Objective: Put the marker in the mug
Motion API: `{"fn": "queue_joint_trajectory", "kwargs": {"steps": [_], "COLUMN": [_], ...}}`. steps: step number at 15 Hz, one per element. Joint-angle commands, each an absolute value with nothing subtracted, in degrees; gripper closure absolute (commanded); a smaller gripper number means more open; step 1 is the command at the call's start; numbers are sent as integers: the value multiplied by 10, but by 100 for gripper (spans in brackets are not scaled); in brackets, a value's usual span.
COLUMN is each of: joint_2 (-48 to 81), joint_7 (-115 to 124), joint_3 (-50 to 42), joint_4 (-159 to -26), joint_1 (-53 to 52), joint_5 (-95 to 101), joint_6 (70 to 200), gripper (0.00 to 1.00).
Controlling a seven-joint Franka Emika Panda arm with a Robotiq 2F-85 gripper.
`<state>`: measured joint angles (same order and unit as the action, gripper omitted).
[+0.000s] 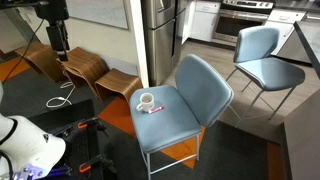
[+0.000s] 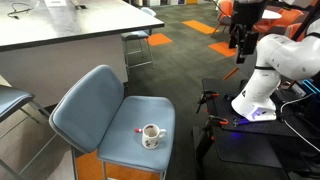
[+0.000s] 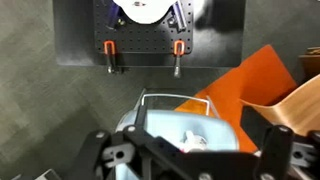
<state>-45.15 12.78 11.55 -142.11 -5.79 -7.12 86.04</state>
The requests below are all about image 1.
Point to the blue chair holding mug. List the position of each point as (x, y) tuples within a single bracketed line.
[(166, 123)]

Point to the black countertop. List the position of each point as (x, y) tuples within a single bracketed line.
[(310, 40)]

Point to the empty blue chair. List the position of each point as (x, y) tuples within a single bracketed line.
[(266, 71)]

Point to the bent wooden stool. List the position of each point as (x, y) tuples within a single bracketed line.
[(116, 83), (40, 58), (83, 65)]

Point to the white ceramic mug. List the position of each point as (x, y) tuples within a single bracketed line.
[(146, 100)]

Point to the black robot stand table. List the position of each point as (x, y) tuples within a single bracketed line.
[(66, 115)]

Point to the black camera on stand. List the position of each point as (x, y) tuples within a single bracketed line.
[(56, 35)]

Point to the grey cabinet side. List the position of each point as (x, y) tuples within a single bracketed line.
[(303, 140)]

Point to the white kitchen cabinet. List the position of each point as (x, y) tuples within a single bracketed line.
[(283, 21), (205, 21)]

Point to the red dry erase marker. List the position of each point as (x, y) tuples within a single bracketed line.
[(156, 109)]

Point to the orange black clamp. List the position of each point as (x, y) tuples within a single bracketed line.
[(90, 122), (96, 160)]

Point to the stainless steel refrigerator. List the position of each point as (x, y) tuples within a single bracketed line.
[(160, 43)]

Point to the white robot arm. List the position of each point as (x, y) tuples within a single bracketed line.
[(30, 146)]

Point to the whiteboard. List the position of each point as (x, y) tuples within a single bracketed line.
[(100, 11)]

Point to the stainless steel oven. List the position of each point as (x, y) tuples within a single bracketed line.
[(240, 23)]

